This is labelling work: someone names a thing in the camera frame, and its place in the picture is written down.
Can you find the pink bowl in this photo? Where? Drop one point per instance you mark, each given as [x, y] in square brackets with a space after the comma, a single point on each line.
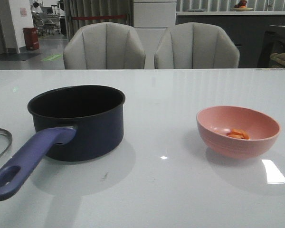
[215, 122]

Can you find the orange ham slices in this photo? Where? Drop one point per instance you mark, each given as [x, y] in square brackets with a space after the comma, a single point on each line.
[238, 134]

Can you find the dark blue saucepan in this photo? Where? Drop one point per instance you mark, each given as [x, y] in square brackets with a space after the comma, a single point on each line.
[76, 123]

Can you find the left grey chair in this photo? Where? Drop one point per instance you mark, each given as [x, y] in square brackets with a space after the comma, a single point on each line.
[105, 45]

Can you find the grey chair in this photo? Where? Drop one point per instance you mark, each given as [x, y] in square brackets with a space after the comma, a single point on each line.
[195, 45]
[105, 45]

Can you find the right grey chair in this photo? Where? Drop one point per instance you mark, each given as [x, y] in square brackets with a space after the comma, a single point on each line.
[195, 45]

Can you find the white cabinet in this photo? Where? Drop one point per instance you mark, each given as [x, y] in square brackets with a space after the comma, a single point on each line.
[154, 13]

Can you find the red barrier belt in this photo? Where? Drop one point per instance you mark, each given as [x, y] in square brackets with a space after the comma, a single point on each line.
[124, 16]

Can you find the dark grey counter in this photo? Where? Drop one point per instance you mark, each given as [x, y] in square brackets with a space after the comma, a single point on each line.
[246, 29]

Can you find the red trash bin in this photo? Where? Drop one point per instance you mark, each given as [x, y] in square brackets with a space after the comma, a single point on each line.
[31, 38]

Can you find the fruit plate on counter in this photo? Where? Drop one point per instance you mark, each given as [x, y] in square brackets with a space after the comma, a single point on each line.
[242, 6]

